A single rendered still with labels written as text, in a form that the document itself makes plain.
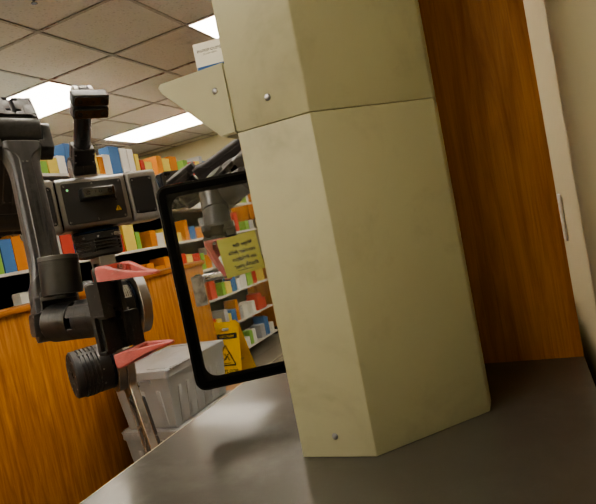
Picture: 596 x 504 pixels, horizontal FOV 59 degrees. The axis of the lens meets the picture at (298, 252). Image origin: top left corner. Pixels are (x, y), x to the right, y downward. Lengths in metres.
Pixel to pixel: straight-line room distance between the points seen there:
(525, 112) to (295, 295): 0.54
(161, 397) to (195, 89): 2.36
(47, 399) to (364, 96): 2.52
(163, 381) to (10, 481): 0.80
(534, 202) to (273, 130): 0.51
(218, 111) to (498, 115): 0.51
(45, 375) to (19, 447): 0.35
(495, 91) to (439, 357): 0.50
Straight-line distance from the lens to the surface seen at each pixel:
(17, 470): 2.93
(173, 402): 2.99
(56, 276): 0.83
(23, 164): 1.05
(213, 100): 0.78
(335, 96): 0.74
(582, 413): 0.85
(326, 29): 0.76
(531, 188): 1.03
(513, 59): 1.05
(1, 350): 2.85
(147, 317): 1.65
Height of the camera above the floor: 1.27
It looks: 3 degrees down
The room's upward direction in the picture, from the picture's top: 11 degrees counter-clockwise
